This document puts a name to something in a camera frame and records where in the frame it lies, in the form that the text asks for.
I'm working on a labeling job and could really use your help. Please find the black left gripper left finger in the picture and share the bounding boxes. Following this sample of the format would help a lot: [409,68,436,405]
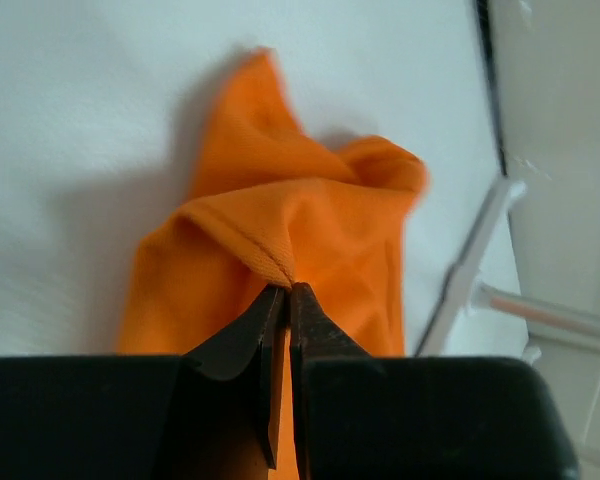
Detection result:
[182,286,283,469]

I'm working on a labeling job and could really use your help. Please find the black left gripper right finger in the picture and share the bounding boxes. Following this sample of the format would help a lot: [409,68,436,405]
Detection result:
[289,283,378,479]

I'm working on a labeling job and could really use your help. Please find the orange trousers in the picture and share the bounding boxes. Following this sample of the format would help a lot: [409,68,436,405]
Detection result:
[118,49,428,479]

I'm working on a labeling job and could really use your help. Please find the white clothes rack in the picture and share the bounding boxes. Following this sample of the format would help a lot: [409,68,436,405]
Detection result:
[416,177,600,357]

